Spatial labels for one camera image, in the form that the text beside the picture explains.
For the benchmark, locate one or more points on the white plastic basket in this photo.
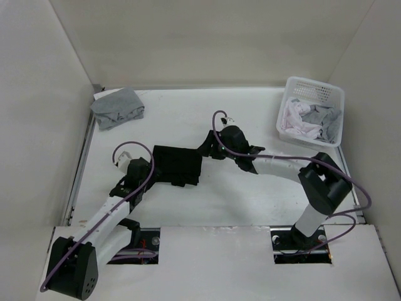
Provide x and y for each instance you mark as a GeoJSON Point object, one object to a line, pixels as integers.
{"type": "Point", "coordinates": [313, 93]}

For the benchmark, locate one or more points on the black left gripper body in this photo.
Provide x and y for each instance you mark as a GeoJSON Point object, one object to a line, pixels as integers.
{"type": "Point", "coordinates": [148, 171]}

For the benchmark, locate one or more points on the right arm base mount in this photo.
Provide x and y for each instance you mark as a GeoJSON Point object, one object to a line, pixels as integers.
{"type": "Point", "coordinates": [288, 249]}

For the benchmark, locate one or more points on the pink tank top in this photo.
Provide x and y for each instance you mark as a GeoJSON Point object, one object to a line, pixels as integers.
{"type": "Point", "coordinates": [292, 122]}

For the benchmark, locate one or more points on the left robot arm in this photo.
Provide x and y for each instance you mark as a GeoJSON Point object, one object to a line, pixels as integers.
{"type": "Point", "coordinates": [74, 262]}

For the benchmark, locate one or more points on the grey tank top in basket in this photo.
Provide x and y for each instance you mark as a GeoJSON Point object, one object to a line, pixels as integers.
{"type": "Point", "coordinates": [328, 118]}

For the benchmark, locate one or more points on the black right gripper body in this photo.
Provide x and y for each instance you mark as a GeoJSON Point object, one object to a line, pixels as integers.
{"type": "Point", "coordinates": [217, 152]}

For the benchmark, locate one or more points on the folded grey tank top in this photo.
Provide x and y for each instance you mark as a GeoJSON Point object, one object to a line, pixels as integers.
{"type": "Point", "coordinates": [114, 107]}

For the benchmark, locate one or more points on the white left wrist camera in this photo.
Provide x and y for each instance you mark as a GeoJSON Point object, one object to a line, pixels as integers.
{"type": "Point", "coordinates": [123, 161]}

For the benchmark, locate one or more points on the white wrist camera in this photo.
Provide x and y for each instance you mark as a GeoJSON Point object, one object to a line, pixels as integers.
{"type": "Point", "coordinates": [123, 161]}
{"type": "Point", "coordinates": [227, 121]}

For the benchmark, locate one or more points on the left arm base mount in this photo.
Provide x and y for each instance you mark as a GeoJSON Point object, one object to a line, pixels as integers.
{"type": "Point", "coordinates": [143, 250]}

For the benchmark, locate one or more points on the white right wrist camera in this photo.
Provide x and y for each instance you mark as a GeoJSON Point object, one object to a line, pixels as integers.
{"type": "Point", "coordinates": [227, 121]}

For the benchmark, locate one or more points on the black tank top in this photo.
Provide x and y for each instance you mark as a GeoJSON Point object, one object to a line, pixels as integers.
{"type": "Point", "coordinates": [177, 166]}

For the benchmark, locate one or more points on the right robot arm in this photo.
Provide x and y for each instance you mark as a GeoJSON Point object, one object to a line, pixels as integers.
{"type": "Point", "coordinates": [324, 188]}

